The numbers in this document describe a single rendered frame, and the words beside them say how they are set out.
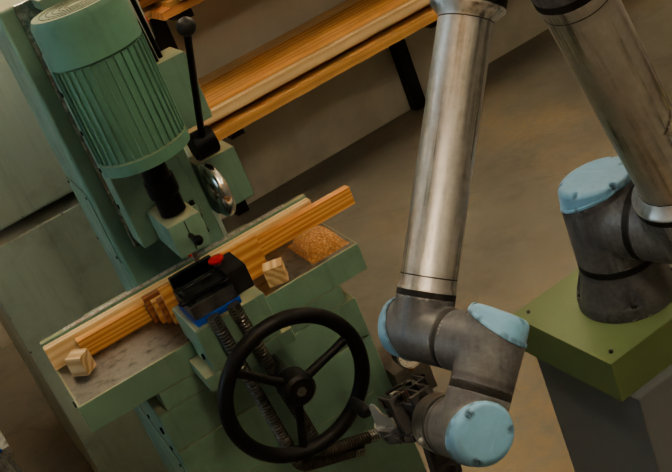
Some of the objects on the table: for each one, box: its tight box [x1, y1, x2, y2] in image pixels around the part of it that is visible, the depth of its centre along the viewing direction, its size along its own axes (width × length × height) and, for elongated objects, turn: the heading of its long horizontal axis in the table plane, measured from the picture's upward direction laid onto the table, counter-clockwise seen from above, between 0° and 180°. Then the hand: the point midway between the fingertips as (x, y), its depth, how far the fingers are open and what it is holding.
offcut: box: [262, 257, 289, 288], centre depth 206 cm, size 4×4×4 cm
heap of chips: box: [287, 226, 349, 265], centre depth 213 cm, size 8×12×3 cm
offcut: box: [64, 348, 96, 377], centre depth 202 cm, size 4×3×4 cm
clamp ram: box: [168, 255, 214, 291], centre depth 202 cm, size 9×8×9 cm
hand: (396, 418), depth 181 cm, fingers open, 6 cm apart
